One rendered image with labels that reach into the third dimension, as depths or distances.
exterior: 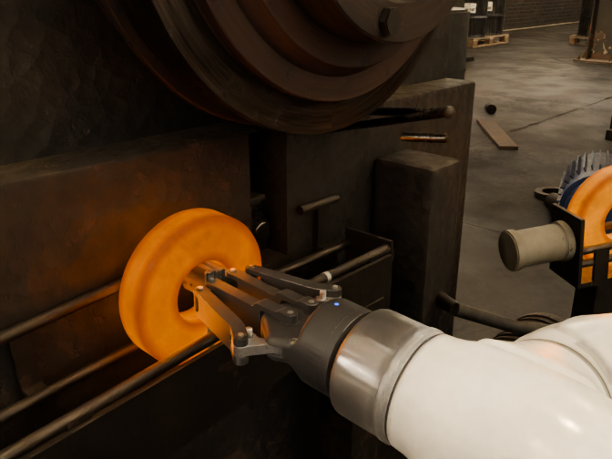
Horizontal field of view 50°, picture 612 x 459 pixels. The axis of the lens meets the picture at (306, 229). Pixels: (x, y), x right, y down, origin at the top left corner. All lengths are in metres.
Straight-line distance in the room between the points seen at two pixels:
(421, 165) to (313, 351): 0.44
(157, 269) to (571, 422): 0.36
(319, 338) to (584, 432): 0.19
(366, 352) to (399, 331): 0.03
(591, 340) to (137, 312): 0.38
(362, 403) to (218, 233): 0.24
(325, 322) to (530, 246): 0.52
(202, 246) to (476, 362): 0.29
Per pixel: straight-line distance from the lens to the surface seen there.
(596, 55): 9.62
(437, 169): 0.88
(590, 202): 1.00
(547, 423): 0.42
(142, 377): 0.62
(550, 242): 0.99
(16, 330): 0.63
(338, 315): 0.51
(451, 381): 0.44
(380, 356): 0.47
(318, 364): 0.50
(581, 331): 0.55
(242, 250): 0.66
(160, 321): 0.62
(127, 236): 0.67
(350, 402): 0.48
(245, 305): 0.57
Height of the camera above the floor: 1.03
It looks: 21 degrees down
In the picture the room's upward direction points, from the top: straight up
